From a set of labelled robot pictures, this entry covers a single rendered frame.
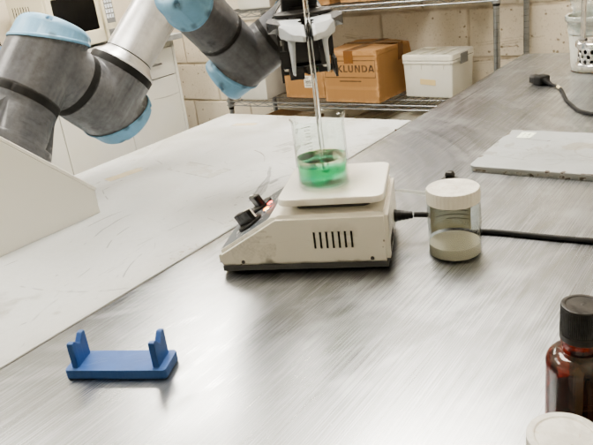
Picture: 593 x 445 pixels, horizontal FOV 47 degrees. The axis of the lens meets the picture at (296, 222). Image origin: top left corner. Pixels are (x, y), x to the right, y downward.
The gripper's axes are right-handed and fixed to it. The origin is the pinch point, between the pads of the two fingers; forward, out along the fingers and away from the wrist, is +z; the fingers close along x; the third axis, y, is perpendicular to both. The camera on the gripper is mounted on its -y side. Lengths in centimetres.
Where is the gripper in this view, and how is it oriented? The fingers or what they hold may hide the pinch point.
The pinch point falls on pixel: (308, 29)
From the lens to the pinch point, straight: 76.9
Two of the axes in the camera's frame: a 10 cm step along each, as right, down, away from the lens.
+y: 1.2, 9.1, 3.9
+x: -9.9, 1.3, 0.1
